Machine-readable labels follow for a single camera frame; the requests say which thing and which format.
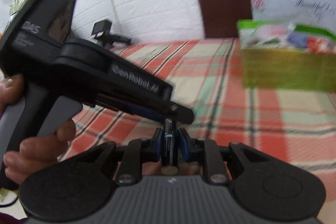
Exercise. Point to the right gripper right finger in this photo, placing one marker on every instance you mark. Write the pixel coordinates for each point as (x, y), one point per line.
(210, 156)

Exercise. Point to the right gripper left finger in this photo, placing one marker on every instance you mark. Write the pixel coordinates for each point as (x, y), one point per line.
(134, 155)

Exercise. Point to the person left hand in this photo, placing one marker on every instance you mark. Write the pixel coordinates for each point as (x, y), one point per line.
(36, 128)

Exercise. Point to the black handheld device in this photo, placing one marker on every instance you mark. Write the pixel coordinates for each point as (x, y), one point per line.
(101, 33)

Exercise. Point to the plaid bed sheet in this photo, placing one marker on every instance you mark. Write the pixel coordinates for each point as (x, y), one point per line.
(293, 125)

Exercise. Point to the green cardboard box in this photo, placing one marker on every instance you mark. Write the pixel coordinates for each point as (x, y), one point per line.
(286, 68)

